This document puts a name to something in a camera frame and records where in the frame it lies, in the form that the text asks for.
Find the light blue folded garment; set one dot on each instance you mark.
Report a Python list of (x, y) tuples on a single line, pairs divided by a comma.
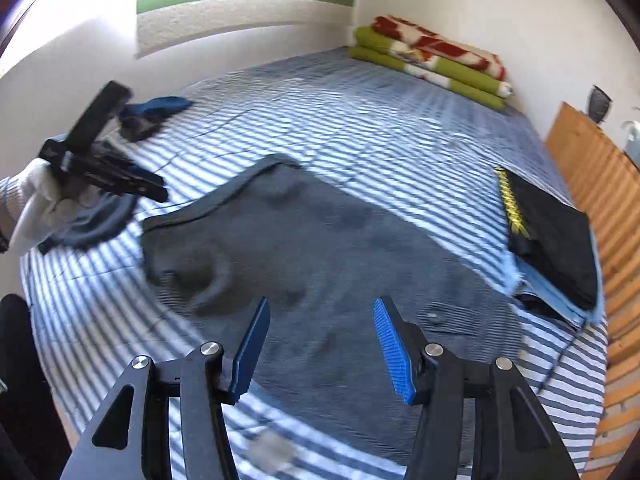
[(600, 280)]

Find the wooden slatted bed rail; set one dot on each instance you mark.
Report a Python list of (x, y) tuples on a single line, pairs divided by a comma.
[(610, 185)]

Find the person's dark clothing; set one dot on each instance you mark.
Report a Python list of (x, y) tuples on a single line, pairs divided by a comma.
[(25, 385)]

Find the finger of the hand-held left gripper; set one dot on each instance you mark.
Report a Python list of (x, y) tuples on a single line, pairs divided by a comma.
[(147, 187), (100, 110)]

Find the grey garment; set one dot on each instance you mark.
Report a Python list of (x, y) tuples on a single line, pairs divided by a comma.
[(325, 250)]

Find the grey square patch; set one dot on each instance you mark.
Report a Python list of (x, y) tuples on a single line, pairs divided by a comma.
[(272, 452)]

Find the dark ceramic vase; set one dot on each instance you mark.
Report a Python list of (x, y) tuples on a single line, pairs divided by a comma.
[(599, 104)]

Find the stack of folded clothes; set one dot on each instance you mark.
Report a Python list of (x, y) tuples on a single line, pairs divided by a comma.
[(555, 245)]

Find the blue white striped quilt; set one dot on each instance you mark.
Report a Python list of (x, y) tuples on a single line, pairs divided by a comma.
[(350, 125)]

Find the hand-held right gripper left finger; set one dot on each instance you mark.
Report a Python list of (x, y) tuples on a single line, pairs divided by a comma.
[(252, 345)]

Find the red and cream folded blanket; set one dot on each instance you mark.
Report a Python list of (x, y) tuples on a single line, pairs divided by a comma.
[(440, 47)]

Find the potted plant in white pot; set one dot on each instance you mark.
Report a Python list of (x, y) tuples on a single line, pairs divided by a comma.
[(632, 132)]

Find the person's left hand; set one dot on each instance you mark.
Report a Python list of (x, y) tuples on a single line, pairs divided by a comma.
[(40, 195)]

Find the person's left forearm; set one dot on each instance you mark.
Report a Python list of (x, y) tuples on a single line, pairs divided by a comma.
[(6, 200)]

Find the blue and black garment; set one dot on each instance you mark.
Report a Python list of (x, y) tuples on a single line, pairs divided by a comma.
[(150, 112)]

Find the green folded blanket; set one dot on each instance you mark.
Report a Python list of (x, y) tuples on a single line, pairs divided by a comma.
[(380, 42)]

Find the folded blue jeans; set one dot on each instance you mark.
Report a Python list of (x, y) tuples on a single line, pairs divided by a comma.
[(540, 285)]

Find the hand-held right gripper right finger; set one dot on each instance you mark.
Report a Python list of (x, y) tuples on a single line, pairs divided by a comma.
[(392, 350)]

